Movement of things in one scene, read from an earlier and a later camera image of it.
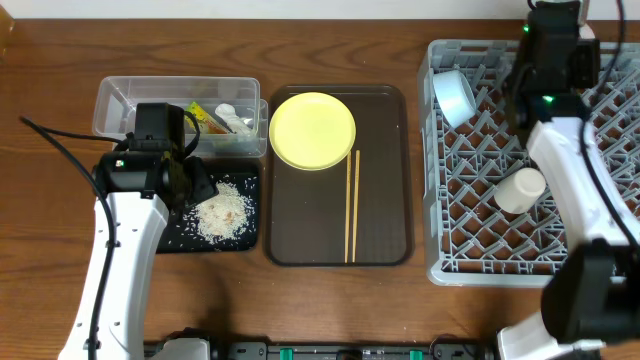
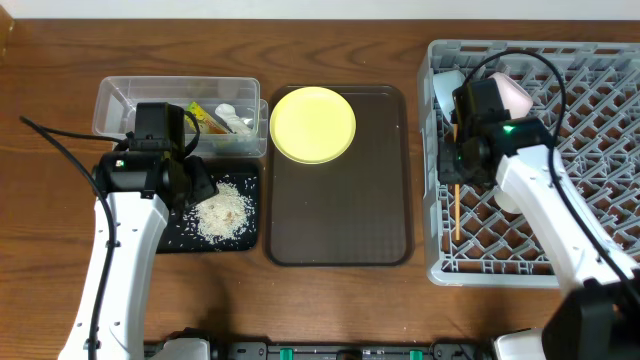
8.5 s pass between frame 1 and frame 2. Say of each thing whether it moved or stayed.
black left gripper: stayed
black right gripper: moved
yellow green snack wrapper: stayed
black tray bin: stayed
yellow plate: moved
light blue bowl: stayed
